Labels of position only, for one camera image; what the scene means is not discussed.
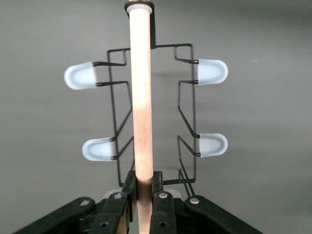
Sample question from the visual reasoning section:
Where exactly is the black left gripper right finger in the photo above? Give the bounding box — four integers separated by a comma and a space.
149, 171, 264, 234

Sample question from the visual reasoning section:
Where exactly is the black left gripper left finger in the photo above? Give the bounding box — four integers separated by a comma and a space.
14, 170, 137, 234

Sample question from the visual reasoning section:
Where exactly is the black wire cup holder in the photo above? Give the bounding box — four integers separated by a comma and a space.
63, 0, 229, 198

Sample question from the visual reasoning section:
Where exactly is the dark grey table mat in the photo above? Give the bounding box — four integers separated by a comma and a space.
0, 0, 312, 234

